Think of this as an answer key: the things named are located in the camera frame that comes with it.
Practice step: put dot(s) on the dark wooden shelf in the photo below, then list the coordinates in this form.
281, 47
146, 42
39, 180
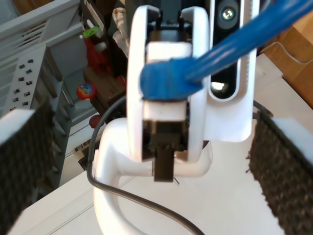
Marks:
107, 80

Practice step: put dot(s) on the red round toy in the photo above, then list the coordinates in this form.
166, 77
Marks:
86, 91

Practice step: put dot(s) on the red bag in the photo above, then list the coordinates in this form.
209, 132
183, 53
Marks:
95, 54

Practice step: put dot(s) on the gripper camera bar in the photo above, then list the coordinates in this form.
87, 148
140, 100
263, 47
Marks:
227, 117

